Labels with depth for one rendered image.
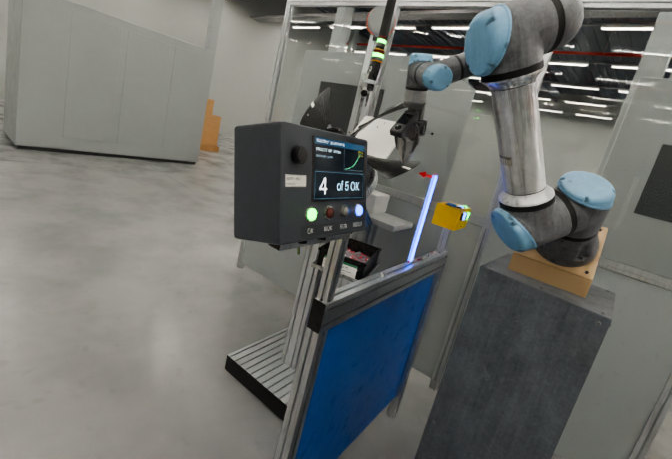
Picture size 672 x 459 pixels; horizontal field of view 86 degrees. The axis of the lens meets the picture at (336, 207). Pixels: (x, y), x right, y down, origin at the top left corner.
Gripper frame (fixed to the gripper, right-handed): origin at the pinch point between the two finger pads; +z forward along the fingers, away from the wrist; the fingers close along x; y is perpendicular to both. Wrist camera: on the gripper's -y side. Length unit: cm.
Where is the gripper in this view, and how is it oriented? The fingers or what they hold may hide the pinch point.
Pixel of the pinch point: (403, 160)
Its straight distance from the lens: 133.2
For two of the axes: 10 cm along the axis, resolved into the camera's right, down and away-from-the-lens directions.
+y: 6.2, -3.2, 7.2
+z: -0.6, 8.9, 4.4
